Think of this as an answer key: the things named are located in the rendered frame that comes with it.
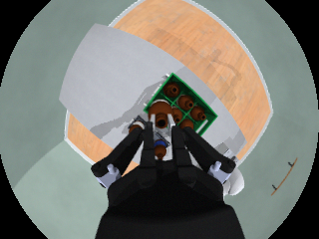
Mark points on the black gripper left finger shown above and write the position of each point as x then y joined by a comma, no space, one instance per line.
110,168

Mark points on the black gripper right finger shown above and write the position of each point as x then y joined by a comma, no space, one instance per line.
208,158

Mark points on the green bottle crate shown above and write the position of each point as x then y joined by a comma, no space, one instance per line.
185,89

